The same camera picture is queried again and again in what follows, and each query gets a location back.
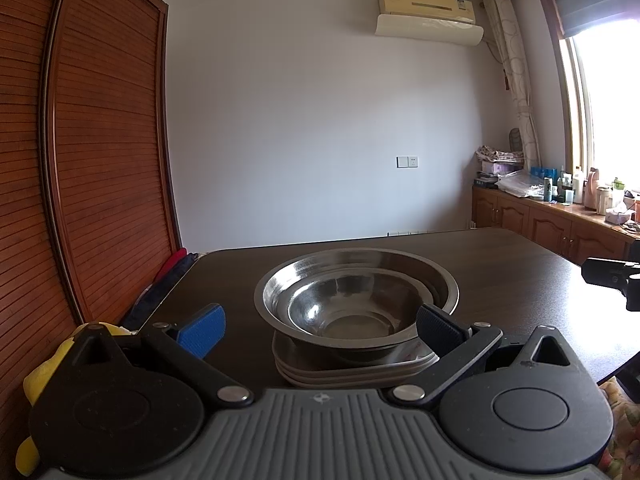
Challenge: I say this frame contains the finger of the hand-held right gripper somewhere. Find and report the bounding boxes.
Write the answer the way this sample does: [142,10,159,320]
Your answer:
[581,257,640,312]

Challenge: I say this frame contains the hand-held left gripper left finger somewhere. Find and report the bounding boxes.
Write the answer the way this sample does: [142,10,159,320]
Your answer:
[62,303,254,407]

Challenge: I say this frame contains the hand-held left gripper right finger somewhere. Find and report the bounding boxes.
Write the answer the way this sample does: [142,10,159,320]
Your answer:
[389,304,585,407]

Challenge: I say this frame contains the small steel bowl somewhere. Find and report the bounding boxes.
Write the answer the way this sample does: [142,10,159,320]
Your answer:
[287,272,424,342]

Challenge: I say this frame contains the large steel bowl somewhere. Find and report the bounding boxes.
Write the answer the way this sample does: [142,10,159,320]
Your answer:
[253,248,460,356]

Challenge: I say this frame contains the red and navy clothing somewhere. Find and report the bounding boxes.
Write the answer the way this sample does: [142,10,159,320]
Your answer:
[122,247,201,332]

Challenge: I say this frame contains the wooden window cabinet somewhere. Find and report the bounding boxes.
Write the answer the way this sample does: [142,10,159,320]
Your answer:
[471,184,640,267]

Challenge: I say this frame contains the pink bottle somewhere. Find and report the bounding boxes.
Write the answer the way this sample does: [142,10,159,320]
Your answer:
[584,167,601,211]

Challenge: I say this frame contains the clear plastic bags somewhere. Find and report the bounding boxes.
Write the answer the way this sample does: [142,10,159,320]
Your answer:
[497,168,546,199]

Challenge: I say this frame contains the pile of papers and cloth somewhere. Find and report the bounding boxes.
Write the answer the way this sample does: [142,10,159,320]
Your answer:
[474,144,524,189]

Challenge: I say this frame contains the floral blanket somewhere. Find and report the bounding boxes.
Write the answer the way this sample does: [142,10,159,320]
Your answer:
[596,374,640,480]

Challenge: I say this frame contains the window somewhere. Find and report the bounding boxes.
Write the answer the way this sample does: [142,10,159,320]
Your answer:
[536,0,640,202]

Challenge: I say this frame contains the yellow plush toy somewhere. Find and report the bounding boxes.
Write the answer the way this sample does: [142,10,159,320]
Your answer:
[15,322,137,477]

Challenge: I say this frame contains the cream patterned curtain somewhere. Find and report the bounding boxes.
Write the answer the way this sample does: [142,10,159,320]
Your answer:
[482,0,541,172]

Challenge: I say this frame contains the beige wall air conditioner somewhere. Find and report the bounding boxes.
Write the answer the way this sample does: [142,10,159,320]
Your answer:
[374,0,486,44]

